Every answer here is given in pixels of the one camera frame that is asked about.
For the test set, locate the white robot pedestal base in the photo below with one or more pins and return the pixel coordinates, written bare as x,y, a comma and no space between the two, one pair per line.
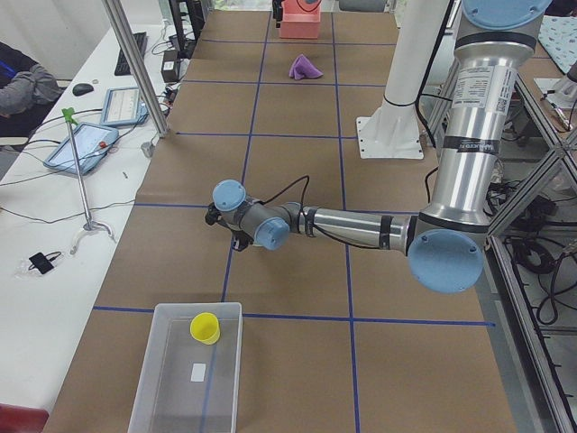
392,132

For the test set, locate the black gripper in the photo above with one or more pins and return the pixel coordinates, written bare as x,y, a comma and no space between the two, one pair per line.
240,241

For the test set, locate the black computer mouse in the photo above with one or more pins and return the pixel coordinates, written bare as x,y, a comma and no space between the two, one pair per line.
82,89

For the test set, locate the small black pouch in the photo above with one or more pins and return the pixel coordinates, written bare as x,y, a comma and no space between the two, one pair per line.
43,263

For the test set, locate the aluminium frame post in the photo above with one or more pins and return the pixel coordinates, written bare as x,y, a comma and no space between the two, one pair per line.
127,43

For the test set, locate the black power adapter box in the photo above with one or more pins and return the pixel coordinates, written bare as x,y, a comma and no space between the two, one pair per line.
170,67

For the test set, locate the clear plastic storage box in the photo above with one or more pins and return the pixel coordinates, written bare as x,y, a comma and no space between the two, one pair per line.
186,385

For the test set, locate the purple cloth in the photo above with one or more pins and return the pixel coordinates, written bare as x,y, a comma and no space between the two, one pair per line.
303,68

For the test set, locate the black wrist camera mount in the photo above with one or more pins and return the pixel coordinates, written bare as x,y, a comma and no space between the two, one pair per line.
214,216

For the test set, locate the seated person grey sweater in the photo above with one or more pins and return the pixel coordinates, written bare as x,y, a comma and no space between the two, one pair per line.
28,93

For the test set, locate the yellow plastic cup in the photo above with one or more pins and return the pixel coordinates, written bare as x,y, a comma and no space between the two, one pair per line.
205,328

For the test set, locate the near blue teach pendant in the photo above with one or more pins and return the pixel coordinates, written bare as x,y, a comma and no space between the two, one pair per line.
92,142

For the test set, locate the blue teach pendant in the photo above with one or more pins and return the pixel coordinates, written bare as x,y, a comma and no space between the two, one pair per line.
92,142
123,107

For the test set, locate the pink plastic bin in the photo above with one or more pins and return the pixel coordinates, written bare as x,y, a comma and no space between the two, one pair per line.
300,31

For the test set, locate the far blue teach pendant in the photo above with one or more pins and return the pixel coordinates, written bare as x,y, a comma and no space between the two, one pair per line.
123,107

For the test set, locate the red object at edge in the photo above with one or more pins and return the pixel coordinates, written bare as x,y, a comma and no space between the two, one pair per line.
22,419

